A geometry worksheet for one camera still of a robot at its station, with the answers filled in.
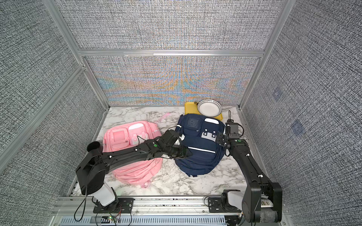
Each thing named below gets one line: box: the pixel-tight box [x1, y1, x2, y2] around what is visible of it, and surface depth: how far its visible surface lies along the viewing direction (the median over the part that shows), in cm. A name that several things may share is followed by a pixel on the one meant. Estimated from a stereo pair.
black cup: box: [86, 141, 101, 153], surface depth 89 cm
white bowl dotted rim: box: [197, 98, 223, 118], surface depth 120 cm
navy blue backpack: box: [174, 113, 226, 178], surface depth 94 cm
